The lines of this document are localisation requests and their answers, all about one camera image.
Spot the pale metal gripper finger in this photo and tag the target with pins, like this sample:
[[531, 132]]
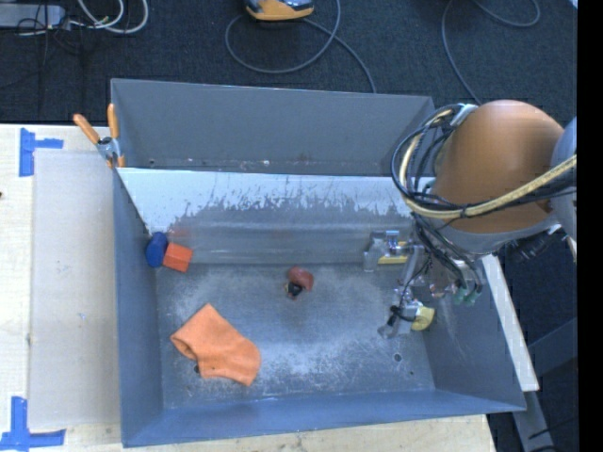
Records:
[[400, 324], [374, 254]]

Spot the yellow flat thing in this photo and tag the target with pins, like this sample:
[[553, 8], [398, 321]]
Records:
[[393, 259]]

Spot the yellow round thing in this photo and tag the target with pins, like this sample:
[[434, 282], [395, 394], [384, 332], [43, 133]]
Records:
[[425, 318]]

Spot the red-brown round toy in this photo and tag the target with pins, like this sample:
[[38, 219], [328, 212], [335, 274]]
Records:
[[301, 278]]

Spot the grey metal bin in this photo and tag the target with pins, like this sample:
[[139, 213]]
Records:
[[301, 337]]

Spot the orange cloth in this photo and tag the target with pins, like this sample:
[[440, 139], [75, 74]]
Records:
[[219, 346]]

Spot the orange block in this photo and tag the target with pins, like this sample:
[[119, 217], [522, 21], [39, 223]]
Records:
[[177, 257]]

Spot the blue round thing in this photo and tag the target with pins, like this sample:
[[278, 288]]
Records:
[[155, 251]]

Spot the pale flat board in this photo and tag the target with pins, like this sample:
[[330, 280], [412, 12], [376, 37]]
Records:
[[70, 290]]

